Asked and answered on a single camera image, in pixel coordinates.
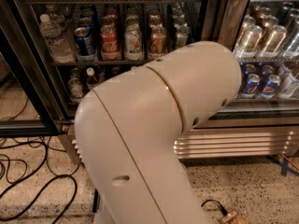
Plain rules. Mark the clear glass jar bottle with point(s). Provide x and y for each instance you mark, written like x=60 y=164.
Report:
x=76 y=89

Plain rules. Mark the blue tape on floor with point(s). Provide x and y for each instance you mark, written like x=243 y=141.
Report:
x=285 y=166

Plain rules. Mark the blue pepsi can right fridge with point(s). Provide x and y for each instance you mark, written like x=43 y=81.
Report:
x=251 y=85

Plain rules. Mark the copper metal fitting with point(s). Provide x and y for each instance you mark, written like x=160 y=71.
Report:
x=232 y=218

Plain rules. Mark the blue pepsi can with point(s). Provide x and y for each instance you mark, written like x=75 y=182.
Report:
x=270 y=86
x=85 y=46

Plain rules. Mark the red coca cola can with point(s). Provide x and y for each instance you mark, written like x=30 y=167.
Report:
x=110 y=46

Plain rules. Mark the large clear water bottle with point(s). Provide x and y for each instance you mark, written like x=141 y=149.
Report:
x=57 y=42

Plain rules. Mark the stainless steel fridge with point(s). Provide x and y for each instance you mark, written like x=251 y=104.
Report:
x=245 y=127

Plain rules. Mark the white green soda can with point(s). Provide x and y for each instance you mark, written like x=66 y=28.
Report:
x=133 y=43

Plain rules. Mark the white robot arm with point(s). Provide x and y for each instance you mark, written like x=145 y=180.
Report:
x=126 y=128

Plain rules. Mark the orange brown soda can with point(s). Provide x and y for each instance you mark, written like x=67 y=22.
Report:
x=157 y=42

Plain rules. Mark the silver gold can right fridge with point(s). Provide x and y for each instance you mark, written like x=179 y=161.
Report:
x=249 y=41

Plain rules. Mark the brown tea bottle white cap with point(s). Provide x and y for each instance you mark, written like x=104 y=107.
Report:
x=94 y=78

